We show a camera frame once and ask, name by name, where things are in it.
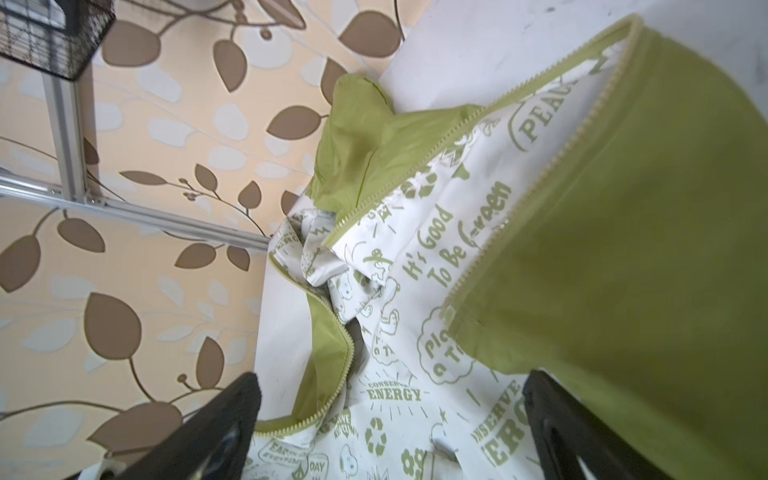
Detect aluminium frame strut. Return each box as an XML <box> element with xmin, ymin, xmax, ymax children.
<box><xmin>1</xmin><ymin>74</ymin><xmax>269</xmax><ymax>251</ymax></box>

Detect green zip-up hooded jacket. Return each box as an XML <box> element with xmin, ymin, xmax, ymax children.
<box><xmin>244</xmin><ymin>15</ymin><xmax>767</xmax><ymax>479</ymax></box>

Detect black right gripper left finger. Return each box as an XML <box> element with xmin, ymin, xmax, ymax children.
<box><xmin>117</xmin><ymin>372</ymin><xmax>262</xmax><ymax>479</ymax></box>

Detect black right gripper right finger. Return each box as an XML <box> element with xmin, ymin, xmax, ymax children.
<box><xmin>523</xmin><ymin>370</ymin><xmax>660</xmax><ymax>479</ymax></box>

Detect black wire basket back wall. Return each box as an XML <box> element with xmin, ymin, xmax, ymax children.
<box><xmin>1</xmin><ymin>0</ymin><xmax>116</xmax><ymax>81</ymax></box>

